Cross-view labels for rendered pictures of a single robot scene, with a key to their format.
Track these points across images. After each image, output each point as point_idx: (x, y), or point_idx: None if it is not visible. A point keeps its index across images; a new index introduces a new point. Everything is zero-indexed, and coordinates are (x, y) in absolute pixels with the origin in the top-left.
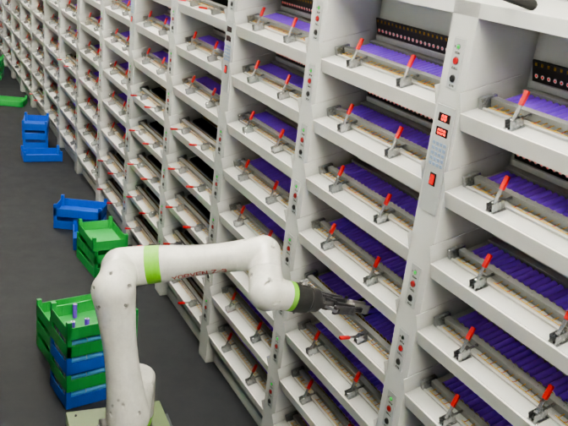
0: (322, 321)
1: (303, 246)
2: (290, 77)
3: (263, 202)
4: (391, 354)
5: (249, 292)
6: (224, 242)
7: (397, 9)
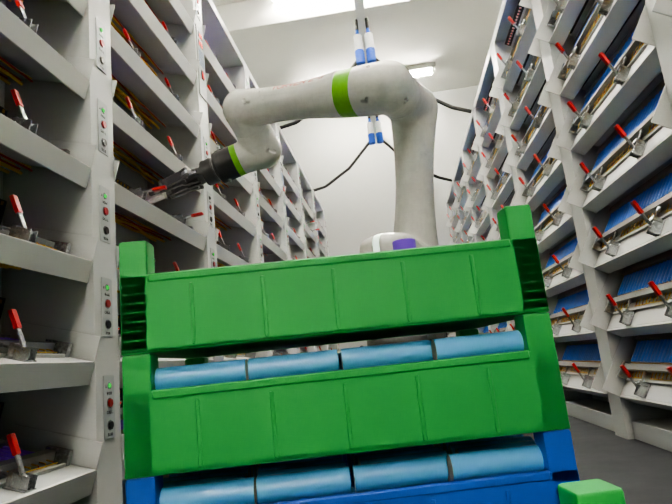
0: (153, 220)
1: (115, 123)
2: None
3: (27, 26)
4: (206, 216)
5: (280, 145)
6: (273, 86)
7: None
